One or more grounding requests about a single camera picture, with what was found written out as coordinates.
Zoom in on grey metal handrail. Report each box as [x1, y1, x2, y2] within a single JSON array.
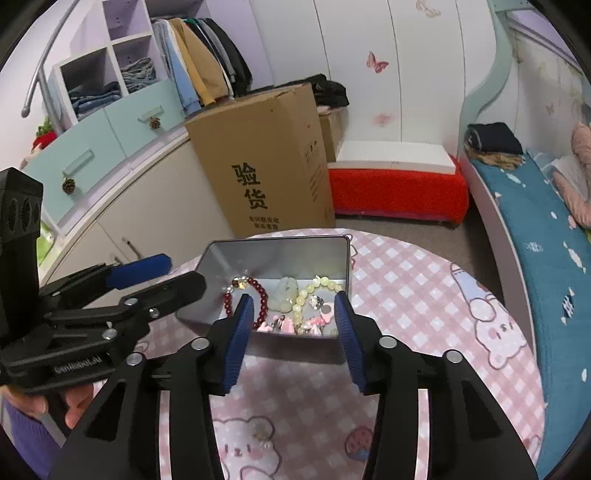
[[21, 0, 79, 118]]

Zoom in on pale yellow bead bracelet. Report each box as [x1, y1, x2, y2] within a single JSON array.
[[290, 275, 345, 334]]

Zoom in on person's left hand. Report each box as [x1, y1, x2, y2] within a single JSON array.
[[7, 382, 95, 431]]

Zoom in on blue printed bed sheet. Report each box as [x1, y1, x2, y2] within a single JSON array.
[[471, 150, 591, 478]]

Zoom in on white low cabinet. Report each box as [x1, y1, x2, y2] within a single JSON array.
[[39, 134, 241, 287]]

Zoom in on pink checked tablecloth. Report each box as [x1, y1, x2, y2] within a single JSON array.
[[134, 228, 548, 480]]

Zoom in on dark hanging jackets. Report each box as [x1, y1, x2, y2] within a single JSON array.
[[189, 17, 254, 97]]

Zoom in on white wardrobe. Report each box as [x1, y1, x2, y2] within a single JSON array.
[[249, 0, 497, 144]]

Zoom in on folded dark clothes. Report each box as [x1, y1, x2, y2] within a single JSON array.
[[464, 122, 525, 155]]

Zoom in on red fabric bench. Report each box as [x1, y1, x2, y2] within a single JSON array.
[[328, 157, 469, 228]]

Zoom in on pale green jade pendant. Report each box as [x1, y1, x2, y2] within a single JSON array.
[[276, 276, 297, 311]]

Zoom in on large cardboard box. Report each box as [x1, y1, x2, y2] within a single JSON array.
[[185, 84, 336, 240]]

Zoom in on pale green bunk bed frame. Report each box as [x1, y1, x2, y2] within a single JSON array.
[[459, 0, 591, 480]]

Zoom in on dark red bead bracelet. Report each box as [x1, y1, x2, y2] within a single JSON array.
[[223, 276, 269, 330]]

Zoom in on pink flower charm chain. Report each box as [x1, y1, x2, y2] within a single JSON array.
[[256, 314, 335, 335]]

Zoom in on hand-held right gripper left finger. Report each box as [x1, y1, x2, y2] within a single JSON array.
[[48, 293, 256, 480]]

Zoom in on red strawberry plush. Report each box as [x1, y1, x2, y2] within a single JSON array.
[[31, 117, 58, 153]]

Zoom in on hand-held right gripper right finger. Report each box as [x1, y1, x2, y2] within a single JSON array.
[[333, 292, 540, 480]]

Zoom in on pink pillow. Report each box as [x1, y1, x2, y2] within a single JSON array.
[[551, 121, 591, 227]]

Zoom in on small cardboard box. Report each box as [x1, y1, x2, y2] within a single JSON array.
[[318, 108, 347, 163]]

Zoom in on folded blue jeans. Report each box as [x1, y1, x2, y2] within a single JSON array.
[[68, 82, 122, 116]]

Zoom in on purple stair shelf unit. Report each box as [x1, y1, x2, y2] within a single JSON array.
[[48, 0, 273, 130]]

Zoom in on pale green drawer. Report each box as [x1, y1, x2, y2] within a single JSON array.
[[23, 108, 127, 206], [104, 78, 190, 160]]

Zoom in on green box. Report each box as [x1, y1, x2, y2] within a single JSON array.
[[39, 219, 58, 268]]

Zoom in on grey metal tin box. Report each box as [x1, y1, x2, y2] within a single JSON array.
[[175, 235, 352, 365]]

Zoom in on person's left forearm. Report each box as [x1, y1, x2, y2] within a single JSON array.
[[0, 401, 61, 480]]

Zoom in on folded grey jeans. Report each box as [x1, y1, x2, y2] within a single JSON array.
[[121, 58, 158, 93]]

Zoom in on light blue hanging jacket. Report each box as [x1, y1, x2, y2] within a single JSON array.
[[154, 21, 201, 116]]

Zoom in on white board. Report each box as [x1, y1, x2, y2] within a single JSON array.
[[336, 140, 455, 175]]

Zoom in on black clothes pile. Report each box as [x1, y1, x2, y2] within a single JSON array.
[[307, 74, 350, 109]]

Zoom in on tan hanging jacket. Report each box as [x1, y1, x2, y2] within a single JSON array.
[[168, 18, 232, 106]]

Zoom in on white pillow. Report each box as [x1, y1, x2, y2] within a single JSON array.
[[547, 154, 578, 181]]

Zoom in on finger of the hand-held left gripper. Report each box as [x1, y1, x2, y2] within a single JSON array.
[[43, 271, 208, 344], [38, 253, 173, 317]]

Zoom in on folded beige clothes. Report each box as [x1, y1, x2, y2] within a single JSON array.
[[466, 150, 527, 171]]

